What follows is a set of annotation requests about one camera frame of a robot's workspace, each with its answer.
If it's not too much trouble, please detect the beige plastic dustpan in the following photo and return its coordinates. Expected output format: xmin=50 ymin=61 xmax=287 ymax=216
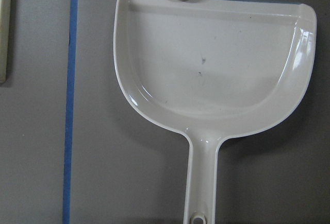
xmin=113 ymin=0 xmax=317 ymax=223

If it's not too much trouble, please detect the wooden cutting board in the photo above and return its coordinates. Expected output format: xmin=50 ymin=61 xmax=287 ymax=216
xmin=0 ymin=0 xmax=11 ymax=83

